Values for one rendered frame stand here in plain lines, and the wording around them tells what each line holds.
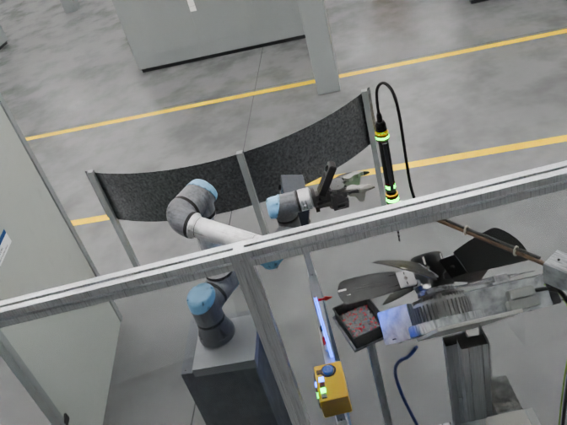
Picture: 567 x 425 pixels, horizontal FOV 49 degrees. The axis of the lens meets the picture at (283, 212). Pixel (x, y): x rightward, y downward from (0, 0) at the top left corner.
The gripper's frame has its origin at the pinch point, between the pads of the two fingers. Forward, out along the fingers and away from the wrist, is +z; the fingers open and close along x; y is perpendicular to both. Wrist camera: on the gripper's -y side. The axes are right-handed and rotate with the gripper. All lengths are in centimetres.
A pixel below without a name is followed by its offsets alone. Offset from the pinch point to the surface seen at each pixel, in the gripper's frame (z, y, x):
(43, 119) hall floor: -328, 165, -562
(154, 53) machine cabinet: -178, 142, -628
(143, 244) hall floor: -164, 166, -238
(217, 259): -41, -39, 74
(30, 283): -172, 66, -81
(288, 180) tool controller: -30, 41, -77
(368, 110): 30, 83, -208
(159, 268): -53, -39, 72
